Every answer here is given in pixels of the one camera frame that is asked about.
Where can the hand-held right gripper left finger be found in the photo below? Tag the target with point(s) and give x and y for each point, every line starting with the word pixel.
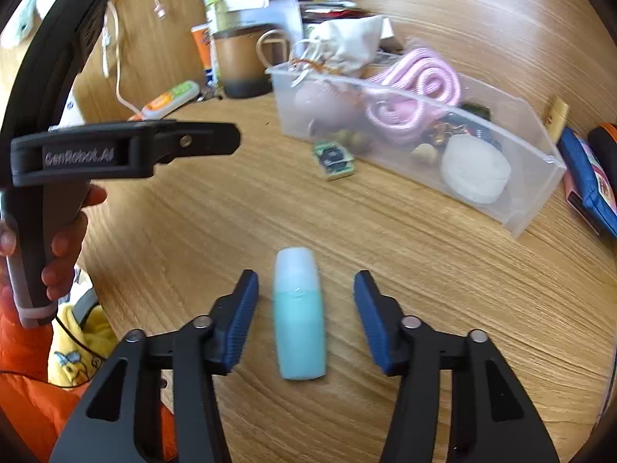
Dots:
pixel 241 323

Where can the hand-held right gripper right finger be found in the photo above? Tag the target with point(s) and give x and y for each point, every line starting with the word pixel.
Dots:
pixel 373 323

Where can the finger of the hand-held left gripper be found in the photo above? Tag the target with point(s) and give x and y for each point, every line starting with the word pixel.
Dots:
pixel 202 140

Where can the teal plastic bottle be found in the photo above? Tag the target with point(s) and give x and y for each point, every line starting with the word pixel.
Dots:
pixel 299 328

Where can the clear plastic storage box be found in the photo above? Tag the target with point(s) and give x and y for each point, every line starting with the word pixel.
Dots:
pixel 520 188

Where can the person's left forearm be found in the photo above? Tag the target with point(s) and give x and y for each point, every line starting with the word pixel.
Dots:
pixel 14 308

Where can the wooden desktop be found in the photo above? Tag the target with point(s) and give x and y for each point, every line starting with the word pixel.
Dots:
pixel 434 275

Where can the person's left hand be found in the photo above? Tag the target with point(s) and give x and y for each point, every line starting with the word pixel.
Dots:
pixel 65 255

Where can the wooden mug with lid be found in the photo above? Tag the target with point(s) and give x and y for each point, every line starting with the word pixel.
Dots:
pixel 241 62

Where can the orange and white tube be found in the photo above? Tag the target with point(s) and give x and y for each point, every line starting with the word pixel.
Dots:
pixel 202 53

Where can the pink round container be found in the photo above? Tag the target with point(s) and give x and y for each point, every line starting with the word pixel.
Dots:
pixel 323 106

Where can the green and cream packet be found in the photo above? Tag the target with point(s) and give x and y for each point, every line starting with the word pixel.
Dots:
pixel 219 14

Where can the green patterned small packet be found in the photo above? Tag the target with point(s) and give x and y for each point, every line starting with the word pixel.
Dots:
pixel 332 159

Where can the yellow plush bag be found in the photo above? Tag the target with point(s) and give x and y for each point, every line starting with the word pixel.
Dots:
pixel 96 337

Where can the white carton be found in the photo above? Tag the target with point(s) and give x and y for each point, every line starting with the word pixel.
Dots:
pixel 287 17

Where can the beige round bead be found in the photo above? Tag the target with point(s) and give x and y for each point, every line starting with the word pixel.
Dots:
pixel 424 153

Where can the red cover book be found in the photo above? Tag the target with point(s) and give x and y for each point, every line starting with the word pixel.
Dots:
pixel 332 9

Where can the white round puff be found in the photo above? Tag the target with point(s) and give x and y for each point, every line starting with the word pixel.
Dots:
pixel 475 169

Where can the orange jacket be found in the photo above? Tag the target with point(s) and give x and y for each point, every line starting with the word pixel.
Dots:
pixel 33 410

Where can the blue pencil case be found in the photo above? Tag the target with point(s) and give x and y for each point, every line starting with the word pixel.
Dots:
pixel 585 173

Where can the yellow sunscreen bottle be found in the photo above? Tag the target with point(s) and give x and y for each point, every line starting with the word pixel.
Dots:
pixel 556 115

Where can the black case with orange zipper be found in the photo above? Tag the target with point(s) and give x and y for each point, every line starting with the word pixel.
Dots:
pixel 608 149

